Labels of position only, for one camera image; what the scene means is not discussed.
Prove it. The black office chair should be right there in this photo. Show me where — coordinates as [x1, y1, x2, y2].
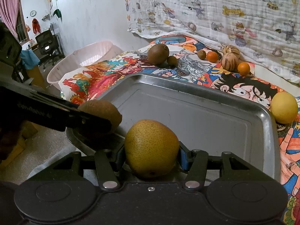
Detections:
[35, 29, 65, 69]

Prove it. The colourful anime poster mat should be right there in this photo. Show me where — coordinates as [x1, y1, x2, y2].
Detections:
[58, 36, 299, 224]

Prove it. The pink curtain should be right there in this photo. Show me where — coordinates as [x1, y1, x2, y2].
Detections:
[0, 0, 20, 39]

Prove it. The grey metal baking tray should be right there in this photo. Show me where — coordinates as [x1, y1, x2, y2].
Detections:
[66, 73, 281, 182]

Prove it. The small orange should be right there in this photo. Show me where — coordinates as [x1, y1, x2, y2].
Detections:
[237, 62, 251, 76]
[206, 51, 219, 63]

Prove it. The pink plastic basket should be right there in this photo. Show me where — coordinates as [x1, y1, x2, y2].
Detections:
[47, 41, 123, 90]

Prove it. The cartoon print cloth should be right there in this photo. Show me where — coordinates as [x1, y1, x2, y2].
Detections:
[124, 0, 299, 84]

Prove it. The round wall clock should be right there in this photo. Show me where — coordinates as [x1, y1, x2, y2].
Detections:
[30, 10, 37, 17]

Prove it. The round yellow fruit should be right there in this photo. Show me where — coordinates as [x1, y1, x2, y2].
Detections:
[270, 92, 298, 124]

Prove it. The yellow-green pear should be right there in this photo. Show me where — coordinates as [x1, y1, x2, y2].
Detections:
[124, 119, 180, 176]

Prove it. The striped melon fruit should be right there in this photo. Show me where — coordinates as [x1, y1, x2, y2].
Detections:
[221, 53, 239, 72]
[223, 45, 241, 59]

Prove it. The large brown kiwi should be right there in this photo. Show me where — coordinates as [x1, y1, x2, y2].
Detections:
[147, 44, 169, 65]

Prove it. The small brown kiwi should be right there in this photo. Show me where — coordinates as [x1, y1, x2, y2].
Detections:
[197, 49, 206, 60]

